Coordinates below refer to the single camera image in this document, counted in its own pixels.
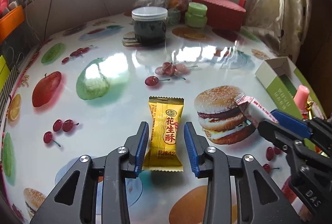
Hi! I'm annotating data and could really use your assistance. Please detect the pink jelly cup red lid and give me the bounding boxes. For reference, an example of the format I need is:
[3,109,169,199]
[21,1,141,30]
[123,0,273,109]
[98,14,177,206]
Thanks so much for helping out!
[293,84,310,114]

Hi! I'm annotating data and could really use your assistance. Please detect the pink white candy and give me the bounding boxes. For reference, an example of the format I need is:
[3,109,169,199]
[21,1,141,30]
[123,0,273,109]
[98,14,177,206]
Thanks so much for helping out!
[234,94,278,129]

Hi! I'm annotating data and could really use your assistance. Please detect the gold peanut candy packet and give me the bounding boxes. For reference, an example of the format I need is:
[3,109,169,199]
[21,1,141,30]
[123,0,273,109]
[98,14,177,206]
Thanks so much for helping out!
[143,96,184,172]

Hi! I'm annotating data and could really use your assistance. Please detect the green white cardboard box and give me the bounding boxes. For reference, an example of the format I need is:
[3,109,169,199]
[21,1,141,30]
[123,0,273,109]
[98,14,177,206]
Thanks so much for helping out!
[255,56,326,119]

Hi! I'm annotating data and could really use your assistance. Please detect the cream patterned curtain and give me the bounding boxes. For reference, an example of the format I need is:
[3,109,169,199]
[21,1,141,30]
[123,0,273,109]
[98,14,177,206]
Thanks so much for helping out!
[244,0,312,61]

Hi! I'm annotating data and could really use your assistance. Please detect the green small jar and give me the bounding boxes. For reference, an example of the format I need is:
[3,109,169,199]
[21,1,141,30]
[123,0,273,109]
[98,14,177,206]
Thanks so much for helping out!
[185,2,208,28]

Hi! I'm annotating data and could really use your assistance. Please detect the green yellow boxes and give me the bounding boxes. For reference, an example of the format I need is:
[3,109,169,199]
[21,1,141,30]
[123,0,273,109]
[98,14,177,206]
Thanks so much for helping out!
[0,55,10,91]

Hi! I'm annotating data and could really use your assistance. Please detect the dark jar white lid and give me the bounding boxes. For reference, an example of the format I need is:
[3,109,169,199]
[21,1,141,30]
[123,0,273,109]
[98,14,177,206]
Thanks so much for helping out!
[131,6,168,46]

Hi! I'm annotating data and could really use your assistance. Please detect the orange tray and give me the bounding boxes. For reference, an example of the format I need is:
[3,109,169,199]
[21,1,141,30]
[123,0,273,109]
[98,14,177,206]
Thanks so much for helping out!
[0,5,25,43]

